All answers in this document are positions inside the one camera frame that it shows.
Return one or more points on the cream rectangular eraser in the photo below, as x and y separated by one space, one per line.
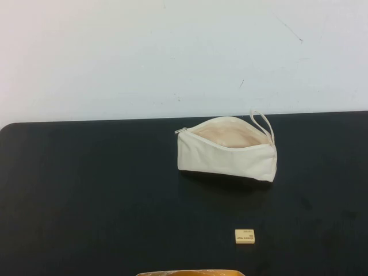
244 237

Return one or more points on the cream fabric pencil case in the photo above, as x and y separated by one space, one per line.
224 161

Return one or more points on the orange yellow curved object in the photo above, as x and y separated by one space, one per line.
187 273

